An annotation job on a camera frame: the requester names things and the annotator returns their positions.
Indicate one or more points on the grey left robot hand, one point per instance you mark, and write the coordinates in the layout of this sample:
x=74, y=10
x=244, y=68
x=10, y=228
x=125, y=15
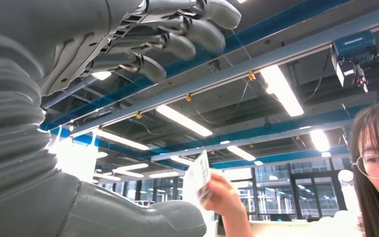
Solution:
x=62, y=32

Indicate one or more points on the white ID card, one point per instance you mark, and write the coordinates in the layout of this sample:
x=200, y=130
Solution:
x=197, y=173

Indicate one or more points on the person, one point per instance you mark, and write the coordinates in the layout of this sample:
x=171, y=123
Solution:
x=376, y=196

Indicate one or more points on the ceiling tube light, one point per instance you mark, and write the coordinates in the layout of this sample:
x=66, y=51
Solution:
x=121, y=140
x=281, y=90
x=163, y=175
x=181, y=160
x=183, y=120
x=130, y=166
x=241, y=153
x=319, y=140

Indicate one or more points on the blue crane hoist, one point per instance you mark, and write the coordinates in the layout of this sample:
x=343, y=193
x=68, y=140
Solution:
x=353, y=49

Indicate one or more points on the grey overhead rail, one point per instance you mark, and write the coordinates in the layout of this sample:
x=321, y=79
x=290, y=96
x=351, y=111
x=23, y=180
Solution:
x=209, y=83

